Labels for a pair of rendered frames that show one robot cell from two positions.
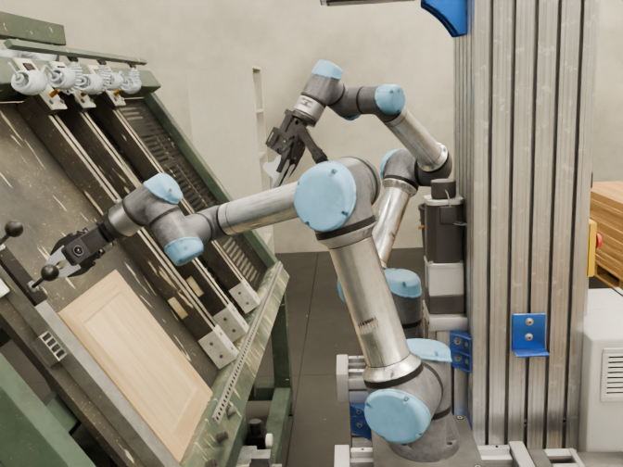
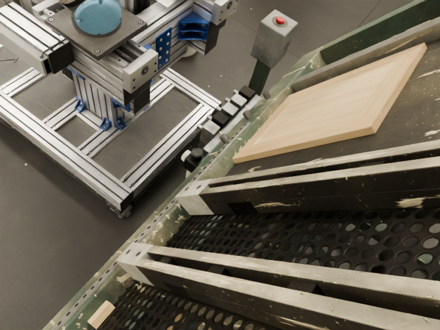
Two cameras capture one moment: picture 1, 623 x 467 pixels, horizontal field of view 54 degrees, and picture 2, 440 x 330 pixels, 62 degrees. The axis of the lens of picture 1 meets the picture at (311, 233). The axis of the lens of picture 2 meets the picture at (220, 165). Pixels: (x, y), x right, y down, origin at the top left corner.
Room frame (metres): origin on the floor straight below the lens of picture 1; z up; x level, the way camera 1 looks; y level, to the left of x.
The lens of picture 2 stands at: (2.38, 0.49, 1.85)
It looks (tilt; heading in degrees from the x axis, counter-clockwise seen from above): 57 degrees down; 196
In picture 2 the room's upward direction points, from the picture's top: 18 degrees clockwise
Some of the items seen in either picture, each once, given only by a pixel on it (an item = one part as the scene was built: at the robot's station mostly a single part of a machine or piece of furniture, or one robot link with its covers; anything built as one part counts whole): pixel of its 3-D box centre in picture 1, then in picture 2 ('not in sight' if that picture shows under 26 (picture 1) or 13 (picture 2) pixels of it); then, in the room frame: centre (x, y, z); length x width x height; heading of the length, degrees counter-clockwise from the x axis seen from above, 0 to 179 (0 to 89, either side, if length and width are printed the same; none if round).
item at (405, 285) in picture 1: (399, 294); not in sight; (1.68, -0.24, 1.20); 0.13 x 0.12 x 0.14; 48
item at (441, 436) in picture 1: (423, 421); not in sight; (1.18, -0.22, 1.09); 0.15 x 0.15 x 0.10
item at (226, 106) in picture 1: (235, 180); not in sight; (5.74, 0.70, 1.03); 0.60 x 0.58 x 2.05; 176
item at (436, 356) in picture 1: (421, 372); not in sight; (1.17, -0.21, 1.20); 0.13 x 0.12 x 0.14; 154
